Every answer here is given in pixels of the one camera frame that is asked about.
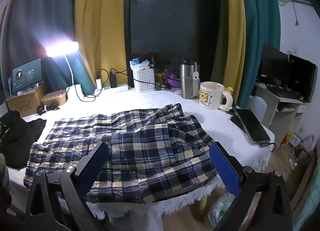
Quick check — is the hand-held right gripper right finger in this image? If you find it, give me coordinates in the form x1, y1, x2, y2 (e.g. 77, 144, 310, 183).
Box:
209, 142, 293, 231

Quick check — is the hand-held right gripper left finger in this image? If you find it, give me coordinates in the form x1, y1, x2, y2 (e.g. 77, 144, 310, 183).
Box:
25, 142, 110, 231

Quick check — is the blue yellow plaid shirt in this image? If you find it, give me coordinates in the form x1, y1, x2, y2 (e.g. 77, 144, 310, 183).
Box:
24, 103, 224, 204

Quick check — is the white plastic bag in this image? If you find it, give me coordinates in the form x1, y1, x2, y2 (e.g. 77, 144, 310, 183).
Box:
204, 192, 248, 231

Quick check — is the black phone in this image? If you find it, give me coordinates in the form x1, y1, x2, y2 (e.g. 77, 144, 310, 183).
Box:
230, 108, 272, 146

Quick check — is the white desk lamp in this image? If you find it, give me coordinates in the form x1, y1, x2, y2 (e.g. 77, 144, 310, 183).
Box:
45, 41, 84, 99

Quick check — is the white power strip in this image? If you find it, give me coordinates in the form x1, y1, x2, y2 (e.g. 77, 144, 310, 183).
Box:
94, 83, 129, 96

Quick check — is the cream cartoon mug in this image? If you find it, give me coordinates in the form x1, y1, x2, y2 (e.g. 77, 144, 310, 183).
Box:
199, 82, 234, 111

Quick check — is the round wooden box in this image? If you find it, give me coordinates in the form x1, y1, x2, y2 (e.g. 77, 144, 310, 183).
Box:
41, 90, 68, 108

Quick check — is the black cloth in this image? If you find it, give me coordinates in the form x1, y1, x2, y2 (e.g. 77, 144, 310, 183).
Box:
0, 110, 47, 169

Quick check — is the grey computer desk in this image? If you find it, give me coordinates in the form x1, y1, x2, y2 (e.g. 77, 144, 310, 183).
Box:
254, 82, 312, 146

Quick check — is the white perforated basket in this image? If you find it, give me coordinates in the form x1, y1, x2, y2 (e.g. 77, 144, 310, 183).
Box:
132, 67, 156, 93

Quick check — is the cardboard box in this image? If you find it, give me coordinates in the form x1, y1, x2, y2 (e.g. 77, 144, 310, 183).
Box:
5, 83, 47, 118

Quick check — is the stainless steel tumbler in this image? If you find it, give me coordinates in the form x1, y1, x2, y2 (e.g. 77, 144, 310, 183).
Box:
179, 58, 200, 100

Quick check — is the blue plastic pack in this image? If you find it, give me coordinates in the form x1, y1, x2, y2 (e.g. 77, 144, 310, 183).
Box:
129, 58, 150, 70

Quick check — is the purple cloth item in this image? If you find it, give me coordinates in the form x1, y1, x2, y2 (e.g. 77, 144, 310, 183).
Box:
164, 73, 181, 88

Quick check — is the tablet with lit screen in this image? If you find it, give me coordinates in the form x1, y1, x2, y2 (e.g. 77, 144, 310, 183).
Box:
11, 58, 45, 95

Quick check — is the black monitor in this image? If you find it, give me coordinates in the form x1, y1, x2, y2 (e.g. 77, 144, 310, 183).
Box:
287, 54, 318, 103
257, 43, 289, 84

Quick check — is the yellow curtain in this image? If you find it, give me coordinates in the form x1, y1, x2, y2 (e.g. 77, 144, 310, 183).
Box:
74, 0, 128, 91
210, 0, 247, 104

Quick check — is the teal curtain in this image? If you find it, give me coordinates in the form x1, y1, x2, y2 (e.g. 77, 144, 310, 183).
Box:
7, 0, 97, 96
236, 0, 280, 109

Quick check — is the dark window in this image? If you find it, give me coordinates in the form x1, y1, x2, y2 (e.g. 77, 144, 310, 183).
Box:
124, 0, 229, 89

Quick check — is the coiled black cable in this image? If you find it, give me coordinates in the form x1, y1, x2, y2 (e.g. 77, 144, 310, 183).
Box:
36, 102, 61, 116

